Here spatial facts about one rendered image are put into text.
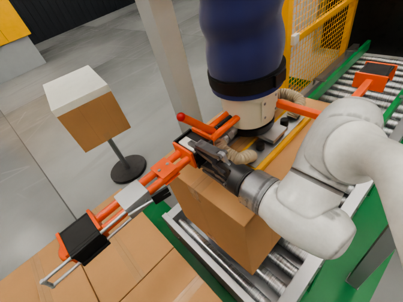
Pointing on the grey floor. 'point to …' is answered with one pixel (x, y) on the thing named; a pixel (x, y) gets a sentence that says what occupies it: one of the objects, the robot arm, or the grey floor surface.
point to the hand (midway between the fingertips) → (191, 150)
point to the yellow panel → (15, 45)
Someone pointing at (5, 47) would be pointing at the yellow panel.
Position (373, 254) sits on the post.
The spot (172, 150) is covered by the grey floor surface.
